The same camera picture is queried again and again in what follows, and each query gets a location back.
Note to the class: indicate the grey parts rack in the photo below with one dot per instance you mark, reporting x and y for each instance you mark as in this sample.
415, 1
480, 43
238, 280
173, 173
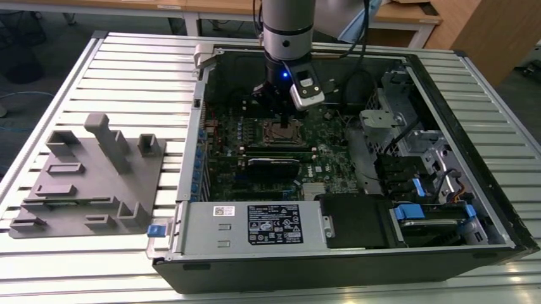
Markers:
106, 190

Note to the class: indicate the wooden cabinet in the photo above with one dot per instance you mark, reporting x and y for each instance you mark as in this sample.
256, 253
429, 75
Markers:
487, 31

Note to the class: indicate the silver chipset heatsink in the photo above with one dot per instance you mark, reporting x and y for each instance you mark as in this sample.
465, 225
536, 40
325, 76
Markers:
314, 188

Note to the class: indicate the green motherboard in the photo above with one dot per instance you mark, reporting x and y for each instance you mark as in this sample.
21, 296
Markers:
334, 158

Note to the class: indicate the black open PC case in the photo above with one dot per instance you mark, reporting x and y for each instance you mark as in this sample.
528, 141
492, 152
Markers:
296, 278

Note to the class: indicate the silver-topped CPU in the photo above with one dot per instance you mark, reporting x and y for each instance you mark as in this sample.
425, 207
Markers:
284, 134

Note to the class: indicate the black office chair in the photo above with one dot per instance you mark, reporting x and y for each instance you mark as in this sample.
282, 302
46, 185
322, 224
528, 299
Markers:
23, 68

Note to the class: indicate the grey case latch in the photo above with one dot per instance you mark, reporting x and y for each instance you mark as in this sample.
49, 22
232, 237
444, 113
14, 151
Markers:
204, 54

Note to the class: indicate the black graphics card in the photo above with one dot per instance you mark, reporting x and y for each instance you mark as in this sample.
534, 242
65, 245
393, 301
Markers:
273, 171

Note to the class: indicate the blue drive latch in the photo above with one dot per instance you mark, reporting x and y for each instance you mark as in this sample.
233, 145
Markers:
419, 187

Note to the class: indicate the hard disk in blue carrier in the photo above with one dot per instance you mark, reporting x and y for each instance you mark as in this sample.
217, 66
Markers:
408, 211

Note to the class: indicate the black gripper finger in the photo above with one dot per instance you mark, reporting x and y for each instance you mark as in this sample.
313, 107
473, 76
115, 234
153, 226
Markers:
286, 122

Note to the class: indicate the CPU socket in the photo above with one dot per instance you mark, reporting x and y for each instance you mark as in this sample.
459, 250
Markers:
266, 139

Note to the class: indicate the wooden desk white frame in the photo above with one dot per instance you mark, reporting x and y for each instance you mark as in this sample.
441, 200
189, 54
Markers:
401, 16
178, 3

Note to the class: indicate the silver drive cage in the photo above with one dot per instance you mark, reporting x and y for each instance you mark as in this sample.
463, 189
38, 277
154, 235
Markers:
379, 118

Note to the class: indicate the blue case latch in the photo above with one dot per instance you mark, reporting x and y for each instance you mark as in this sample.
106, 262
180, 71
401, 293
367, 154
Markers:
157, 231

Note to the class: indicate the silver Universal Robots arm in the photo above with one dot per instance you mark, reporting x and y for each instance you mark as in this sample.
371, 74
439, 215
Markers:
288, 19

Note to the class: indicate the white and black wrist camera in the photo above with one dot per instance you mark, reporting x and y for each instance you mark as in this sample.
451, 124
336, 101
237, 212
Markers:
306, 99

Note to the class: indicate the black plastic shroud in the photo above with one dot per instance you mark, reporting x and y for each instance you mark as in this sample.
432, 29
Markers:
355, 221

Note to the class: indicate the grey power supply unit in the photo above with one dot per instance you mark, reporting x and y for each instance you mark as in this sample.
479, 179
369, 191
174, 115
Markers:
204, 234

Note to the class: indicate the large silver capacitor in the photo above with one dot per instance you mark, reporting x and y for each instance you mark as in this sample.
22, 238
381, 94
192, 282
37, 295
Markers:
329, 114

